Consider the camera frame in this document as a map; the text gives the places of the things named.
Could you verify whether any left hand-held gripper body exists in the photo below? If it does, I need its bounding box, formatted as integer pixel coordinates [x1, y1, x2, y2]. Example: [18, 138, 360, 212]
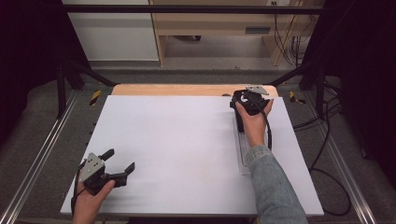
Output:
[78, 151, 129, 197]

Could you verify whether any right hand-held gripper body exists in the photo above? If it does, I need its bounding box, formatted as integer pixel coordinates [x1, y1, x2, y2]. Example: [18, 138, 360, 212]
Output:
[245, 85, 271, 117]

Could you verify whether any black phone case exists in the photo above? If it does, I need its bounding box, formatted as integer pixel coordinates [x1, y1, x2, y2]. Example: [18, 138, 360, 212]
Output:
[230, 89, 250, 133]

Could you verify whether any clear plastic packaging tray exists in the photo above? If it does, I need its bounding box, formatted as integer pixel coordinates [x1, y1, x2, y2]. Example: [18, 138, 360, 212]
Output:
[232, 105, 273, 177]

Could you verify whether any person's right hand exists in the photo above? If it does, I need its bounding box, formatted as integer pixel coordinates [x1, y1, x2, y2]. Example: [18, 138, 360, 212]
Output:
[234, 98, 275, 149]

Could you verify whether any person's left hand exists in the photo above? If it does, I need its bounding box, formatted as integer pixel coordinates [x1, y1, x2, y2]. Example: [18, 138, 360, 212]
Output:
[72, 179, 117, 224]

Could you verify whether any white table board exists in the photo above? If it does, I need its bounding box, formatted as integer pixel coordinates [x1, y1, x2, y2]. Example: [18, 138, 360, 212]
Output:
[60, 94, 325, 217]

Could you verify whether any wooden table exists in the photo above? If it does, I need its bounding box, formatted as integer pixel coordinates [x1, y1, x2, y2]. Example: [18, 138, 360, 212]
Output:
[111, 83, 279, 97]

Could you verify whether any light wooden desk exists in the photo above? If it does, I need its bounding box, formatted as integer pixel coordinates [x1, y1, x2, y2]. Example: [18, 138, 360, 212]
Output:
[148, 0, 319, 67]

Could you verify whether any black curtain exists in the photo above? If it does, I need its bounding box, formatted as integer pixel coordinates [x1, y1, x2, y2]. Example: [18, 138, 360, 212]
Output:
[302, 0, 396, 183]
[0, 0, 92, 143]

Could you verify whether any white cabinet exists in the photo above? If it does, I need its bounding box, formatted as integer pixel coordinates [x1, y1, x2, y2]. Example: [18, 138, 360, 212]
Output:
[61, 0, 161, 63]

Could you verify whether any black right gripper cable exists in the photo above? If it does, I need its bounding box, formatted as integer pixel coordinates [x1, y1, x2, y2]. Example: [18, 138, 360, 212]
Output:
[247, 93, 274, 151]

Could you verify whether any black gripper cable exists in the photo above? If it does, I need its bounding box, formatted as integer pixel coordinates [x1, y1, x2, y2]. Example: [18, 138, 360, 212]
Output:
[70, 162, 88, 217]
[247, 93, 274, 151]

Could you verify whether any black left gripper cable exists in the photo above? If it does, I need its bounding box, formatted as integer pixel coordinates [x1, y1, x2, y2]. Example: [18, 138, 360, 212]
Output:
[70, 162, 88, 217]

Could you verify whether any aluminium rail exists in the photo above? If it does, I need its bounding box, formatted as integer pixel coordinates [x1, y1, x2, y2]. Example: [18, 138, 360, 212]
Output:
[302, 92, 378, 224]
[0, 89, 80, 224]

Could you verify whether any black frame strut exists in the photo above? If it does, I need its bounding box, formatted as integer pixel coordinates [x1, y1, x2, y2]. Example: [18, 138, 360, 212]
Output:
[55, 59, 117, 119]
[263, 59, 327, 117]

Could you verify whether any bundle of hanging cables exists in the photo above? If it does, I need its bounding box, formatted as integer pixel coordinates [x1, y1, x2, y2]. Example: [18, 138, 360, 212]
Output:
[273, 13, 310, 68]

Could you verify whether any black horizontal frame bar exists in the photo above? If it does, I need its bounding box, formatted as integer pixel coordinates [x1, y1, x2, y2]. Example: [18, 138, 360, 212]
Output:
[62, 4, 325, 15]

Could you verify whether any black floor cable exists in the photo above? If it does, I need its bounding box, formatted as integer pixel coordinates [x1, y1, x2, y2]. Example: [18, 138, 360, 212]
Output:
[292, 78, 353, 217]

